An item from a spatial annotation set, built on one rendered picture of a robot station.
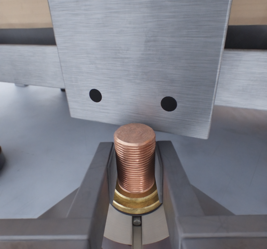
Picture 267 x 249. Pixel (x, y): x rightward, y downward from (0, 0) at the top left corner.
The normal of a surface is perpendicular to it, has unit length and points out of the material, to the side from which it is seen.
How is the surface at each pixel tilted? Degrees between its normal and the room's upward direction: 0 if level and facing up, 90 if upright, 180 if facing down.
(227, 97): 90
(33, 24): 90
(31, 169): 180
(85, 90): 90
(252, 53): 90
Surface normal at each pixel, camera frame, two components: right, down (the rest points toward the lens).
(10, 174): -0.03, -0.89
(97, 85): -0.35, 0.44
